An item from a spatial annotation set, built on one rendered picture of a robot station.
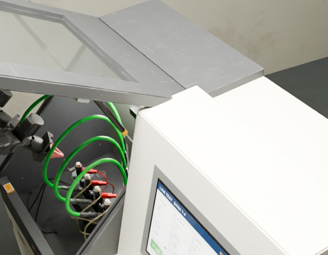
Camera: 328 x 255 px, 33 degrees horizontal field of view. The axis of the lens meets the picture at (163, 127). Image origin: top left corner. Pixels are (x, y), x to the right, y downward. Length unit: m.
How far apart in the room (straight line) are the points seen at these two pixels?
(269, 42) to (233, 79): 2.62
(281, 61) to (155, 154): 3.13
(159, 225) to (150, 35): 0.79
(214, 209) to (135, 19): 1.05
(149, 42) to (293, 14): 2.51
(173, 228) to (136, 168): 0.24
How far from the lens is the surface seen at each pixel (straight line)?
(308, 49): 4.77
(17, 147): 1.98
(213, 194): 1.45
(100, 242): 1.96
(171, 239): 1.67
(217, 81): 1.88
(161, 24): 2.23
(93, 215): 2.01
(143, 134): 1.68
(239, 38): 4.33
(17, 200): 2.36
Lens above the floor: 2.55
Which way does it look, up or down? 38 degrees down
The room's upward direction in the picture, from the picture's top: 4 degrees counter-clockwise
